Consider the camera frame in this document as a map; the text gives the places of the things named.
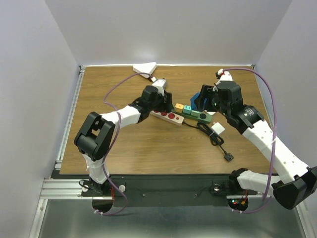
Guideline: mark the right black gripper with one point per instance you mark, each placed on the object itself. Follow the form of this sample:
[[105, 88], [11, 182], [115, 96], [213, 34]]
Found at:
[[206, 92]]

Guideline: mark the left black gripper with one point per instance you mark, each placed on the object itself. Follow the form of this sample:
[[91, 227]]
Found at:
[[164, 106]]

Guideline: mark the blue socket adapter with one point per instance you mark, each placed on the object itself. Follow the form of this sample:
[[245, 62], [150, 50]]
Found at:
[[198, 102]]

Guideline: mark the white square charger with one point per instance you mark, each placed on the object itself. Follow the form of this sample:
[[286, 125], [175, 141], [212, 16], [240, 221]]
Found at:
[[217, 128]]

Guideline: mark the white red power strip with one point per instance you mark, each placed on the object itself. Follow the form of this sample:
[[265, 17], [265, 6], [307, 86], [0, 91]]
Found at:
[[169, 117]]

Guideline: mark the green power strip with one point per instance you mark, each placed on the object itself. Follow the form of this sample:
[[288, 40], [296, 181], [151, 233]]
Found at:
[[195, 115]]

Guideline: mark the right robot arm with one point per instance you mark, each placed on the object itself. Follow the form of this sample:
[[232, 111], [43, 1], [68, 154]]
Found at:
[[294, 181]]

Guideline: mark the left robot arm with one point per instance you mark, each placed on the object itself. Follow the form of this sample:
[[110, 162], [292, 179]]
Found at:
[[98, 132]]

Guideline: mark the yellow plug adapter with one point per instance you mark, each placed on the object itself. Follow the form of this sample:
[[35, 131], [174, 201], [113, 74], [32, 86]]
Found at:
[[179, 108]]

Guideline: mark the teal plug adapter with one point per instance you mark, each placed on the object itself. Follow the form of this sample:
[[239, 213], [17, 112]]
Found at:
[[187, 109]]

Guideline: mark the white triangular adapter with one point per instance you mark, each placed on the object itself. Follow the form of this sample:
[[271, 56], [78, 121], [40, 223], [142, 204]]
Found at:
[[145, 69]]

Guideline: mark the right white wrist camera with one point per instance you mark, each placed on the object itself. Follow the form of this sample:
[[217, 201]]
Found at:
[[223, 75]]

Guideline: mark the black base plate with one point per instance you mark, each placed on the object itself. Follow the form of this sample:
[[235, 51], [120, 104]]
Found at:
[[166, 190]]

